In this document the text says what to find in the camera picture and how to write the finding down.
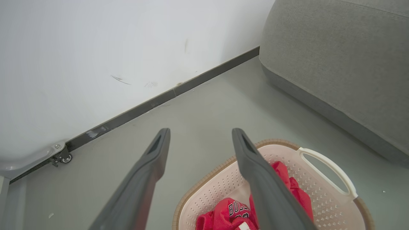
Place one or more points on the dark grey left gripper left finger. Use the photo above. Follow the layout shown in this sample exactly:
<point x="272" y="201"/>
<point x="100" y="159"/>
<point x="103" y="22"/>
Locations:
<point x="137" y="191"/>

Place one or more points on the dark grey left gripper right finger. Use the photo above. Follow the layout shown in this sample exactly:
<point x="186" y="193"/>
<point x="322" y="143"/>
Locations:
<point x="268" y="198"/>

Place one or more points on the red jersey with white trim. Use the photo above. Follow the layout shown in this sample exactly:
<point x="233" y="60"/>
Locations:
<point x="220" y="214"/>

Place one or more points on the cream perforated laundry basket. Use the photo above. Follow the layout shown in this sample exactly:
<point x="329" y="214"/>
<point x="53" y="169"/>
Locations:
<point x="217" y="191"/>

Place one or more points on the small black caster wheel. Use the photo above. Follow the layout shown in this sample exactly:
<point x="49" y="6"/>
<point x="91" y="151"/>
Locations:
<point x="66" y="158"/>

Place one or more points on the white door with caster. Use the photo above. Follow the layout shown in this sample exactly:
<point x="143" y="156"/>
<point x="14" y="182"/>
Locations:
<point x="28" y="159"/>

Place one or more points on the black baseboard strip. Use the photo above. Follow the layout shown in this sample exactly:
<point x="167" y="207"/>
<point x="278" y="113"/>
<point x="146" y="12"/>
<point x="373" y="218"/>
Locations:
<point x="191" y="84"/>

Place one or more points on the grey fabric sofa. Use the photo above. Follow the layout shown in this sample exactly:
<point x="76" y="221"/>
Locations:
<point x="335" y="64"/>

